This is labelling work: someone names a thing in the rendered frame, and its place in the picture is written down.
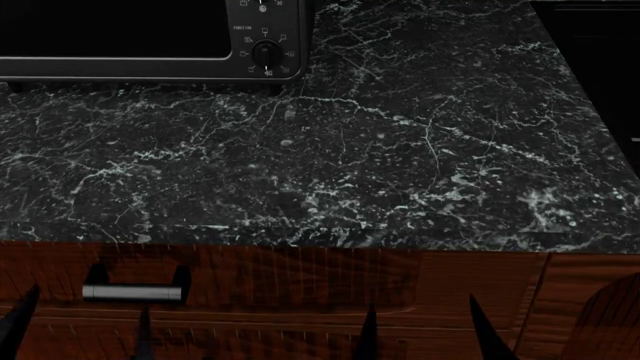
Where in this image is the black tall appliance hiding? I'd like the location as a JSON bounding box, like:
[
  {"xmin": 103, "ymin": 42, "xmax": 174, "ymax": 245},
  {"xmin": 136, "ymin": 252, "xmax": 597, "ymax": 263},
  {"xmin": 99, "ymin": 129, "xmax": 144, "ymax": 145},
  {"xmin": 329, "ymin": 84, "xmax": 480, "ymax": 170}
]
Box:
[{"xmin": 528, "ymin": 0, "xmax": 640, "ymax": 151}]

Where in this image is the silver bar drawer handle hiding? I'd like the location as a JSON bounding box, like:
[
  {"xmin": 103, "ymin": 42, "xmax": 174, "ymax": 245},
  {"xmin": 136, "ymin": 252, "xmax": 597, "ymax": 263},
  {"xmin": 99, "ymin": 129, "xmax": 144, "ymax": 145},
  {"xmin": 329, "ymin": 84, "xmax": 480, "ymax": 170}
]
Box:
[{"xmin": 81, "ymin": 263, "xmax": 192, "ymax": 303}]

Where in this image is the black toaster oven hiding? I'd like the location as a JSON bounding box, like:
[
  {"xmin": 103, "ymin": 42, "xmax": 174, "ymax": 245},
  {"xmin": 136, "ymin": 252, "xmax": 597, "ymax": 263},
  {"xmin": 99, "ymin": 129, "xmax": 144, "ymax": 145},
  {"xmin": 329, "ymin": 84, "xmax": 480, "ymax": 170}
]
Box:
[{"xmin": 0, "ymin": 0, "xmax": 318, "ymax": 97}]

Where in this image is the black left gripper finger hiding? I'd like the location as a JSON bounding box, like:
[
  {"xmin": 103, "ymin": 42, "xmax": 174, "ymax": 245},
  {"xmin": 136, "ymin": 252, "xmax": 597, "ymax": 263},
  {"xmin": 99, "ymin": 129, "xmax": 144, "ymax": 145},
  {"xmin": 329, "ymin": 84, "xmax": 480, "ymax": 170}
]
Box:
[
  {"xmin": 0, "ymin": 283, "xmax": 41, "ymax": 360},
  {"xmin": 131, "ymin": 305, "xmax": 154, "ymax": 360}
]

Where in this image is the black function knob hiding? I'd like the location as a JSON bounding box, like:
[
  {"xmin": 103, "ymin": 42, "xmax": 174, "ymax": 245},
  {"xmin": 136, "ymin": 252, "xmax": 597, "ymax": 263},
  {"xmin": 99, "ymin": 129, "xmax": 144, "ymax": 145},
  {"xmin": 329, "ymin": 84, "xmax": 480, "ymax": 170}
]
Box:
[{"xmin": 250, "ymin": 39, "xmax": 283, "ymax": 69}]

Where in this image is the brown wooden drawer front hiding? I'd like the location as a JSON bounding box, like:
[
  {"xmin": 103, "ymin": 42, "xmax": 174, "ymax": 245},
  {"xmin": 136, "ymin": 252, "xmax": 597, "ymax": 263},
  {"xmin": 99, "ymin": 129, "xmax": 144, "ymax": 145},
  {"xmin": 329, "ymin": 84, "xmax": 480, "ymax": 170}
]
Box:
[{"xmin": 0, "ymin": 240, "xmax": 547, "ymax": 331}]

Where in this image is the wooden cabinet drawer front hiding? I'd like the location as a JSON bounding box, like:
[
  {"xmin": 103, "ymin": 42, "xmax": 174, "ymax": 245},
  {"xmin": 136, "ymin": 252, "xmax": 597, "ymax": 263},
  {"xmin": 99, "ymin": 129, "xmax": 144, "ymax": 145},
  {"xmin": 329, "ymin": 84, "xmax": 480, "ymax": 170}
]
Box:
[{"xmin": 0, "ymin": 240, "xmax": 640, "ymax": 360}]

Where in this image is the dark glass oven door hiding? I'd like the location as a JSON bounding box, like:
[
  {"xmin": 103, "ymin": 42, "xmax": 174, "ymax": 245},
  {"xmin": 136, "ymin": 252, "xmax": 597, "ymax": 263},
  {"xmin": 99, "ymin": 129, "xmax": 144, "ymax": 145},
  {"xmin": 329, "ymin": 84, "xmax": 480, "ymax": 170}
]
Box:
[{"xmin": 0, "ymin": 0, "xmax": 235, "ymax": 60}]

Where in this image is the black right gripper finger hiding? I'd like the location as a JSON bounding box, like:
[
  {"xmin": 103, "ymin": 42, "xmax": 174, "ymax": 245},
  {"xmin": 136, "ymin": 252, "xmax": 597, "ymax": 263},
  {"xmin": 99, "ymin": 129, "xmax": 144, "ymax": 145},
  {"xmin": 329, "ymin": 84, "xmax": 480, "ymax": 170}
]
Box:
[
  {"xmin": 348, "ymin": 301, "xmax": 380, "ymax": 360},
  {"xmin": 468, "ymin": 293, "xmax": 520, "ymax": 360}
]

